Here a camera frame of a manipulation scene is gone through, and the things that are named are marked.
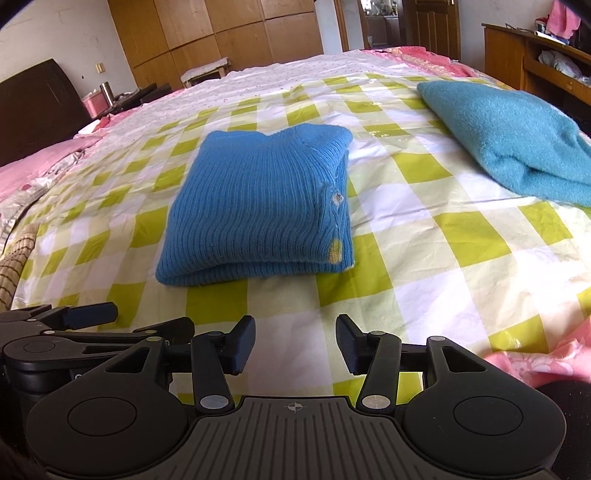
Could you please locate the blue striped knit sweater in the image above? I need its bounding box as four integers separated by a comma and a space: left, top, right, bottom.
155, 124, 355, 287

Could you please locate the small white topped stool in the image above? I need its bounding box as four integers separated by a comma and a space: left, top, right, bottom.
180, 57, 230, 88

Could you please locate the pink storage basket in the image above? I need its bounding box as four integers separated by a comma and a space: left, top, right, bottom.
82, 90, 109, 119

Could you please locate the teal fleece garment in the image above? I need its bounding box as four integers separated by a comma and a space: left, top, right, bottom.
417, 80, 590, 207

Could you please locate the wooden wardrobe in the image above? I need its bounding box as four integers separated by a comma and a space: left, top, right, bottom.
108, 0, 322, 90

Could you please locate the pink floral quilt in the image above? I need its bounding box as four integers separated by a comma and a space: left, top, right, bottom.
485, 318, 591, 388

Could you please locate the dark bedside table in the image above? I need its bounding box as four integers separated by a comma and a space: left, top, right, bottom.
97, 83, 172, 119

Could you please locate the brown striped knit garment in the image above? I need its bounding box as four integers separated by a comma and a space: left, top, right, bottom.
0, 224, 38, 313

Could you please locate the dark wooden headboard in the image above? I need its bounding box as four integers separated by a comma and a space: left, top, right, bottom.
0, 59, 91, 166

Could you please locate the steel thermos bottle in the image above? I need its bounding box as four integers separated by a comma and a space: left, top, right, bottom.
100, 82, 115, 107

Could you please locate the wooden desk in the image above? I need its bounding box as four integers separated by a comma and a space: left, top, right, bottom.
483, 24, 590, 131

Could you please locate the pink pillow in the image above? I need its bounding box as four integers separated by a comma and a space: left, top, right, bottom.
0, 135, 101, 200

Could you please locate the brown wooden door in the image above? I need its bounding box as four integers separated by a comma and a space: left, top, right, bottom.
403, 0, 461, 60

